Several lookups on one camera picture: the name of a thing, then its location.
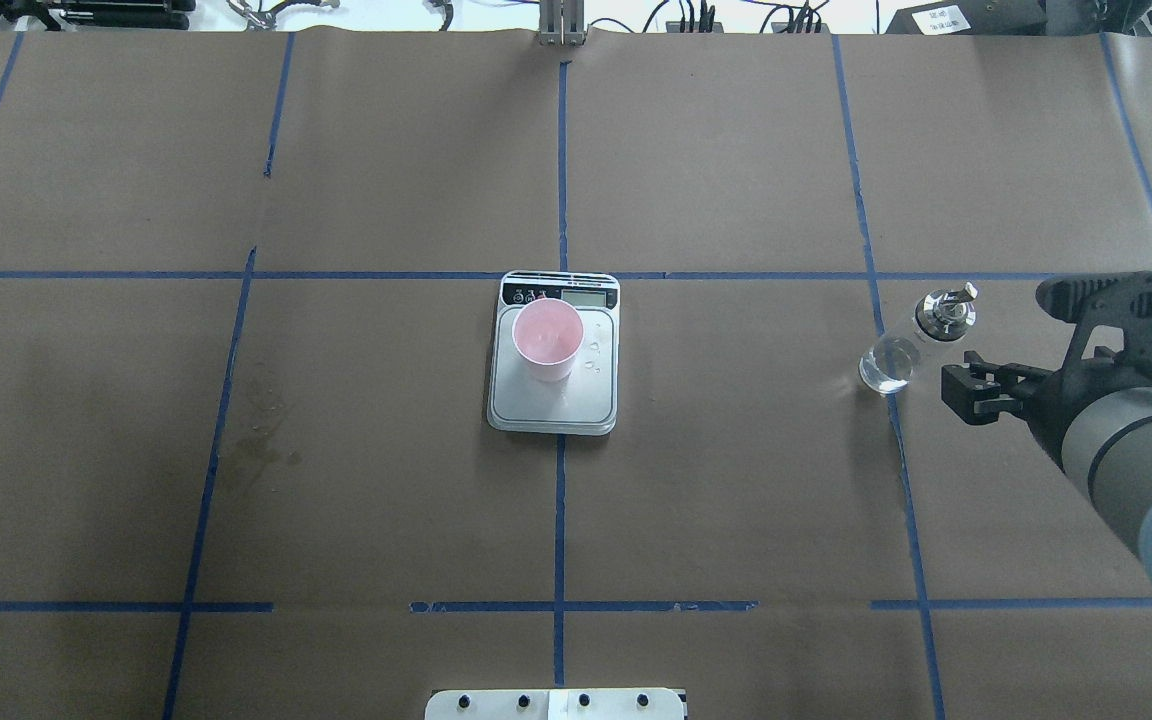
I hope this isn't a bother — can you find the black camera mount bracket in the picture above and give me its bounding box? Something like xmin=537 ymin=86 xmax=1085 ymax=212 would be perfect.
xmin=1036 ymin=272 xmax=1152 ymax=387

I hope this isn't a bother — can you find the silver digital kitchen scale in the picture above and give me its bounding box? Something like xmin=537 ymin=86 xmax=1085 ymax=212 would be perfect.
xmin=486 ymin=272 xmax=621 ymax=435

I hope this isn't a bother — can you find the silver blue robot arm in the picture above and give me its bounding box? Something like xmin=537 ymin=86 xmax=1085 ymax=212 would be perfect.
xmin=940 ymin=347 xmax=1152 ymax=583

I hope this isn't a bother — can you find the pink paper cup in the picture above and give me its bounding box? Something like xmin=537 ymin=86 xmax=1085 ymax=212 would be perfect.
xmin=511 ymin=300 xmax=585 ymax=382

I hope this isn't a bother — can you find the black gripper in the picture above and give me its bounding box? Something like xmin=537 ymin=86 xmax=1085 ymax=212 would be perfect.
xmin=940 ymin=346 xmax=1152 ymax=461

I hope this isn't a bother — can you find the aluminium frame post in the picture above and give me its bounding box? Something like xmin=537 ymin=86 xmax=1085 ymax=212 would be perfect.
xmin=536 ymin=0 xmax=588 ymax=47

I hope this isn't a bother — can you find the clear glass sauce bottle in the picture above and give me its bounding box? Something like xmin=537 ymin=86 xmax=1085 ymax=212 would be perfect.
xmin=858 ymin=281 xmax=980 ymax=396

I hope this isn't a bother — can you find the black box with label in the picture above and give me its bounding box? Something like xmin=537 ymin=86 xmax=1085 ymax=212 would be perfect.
xmin=882 ymin=1 xmax=1047 ymax=36

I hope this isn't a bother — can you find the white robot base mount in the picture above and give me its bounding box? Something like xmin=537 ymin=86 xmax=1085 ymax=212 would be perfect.
xmin=424 ymin=687 xmax=689 ymax=719

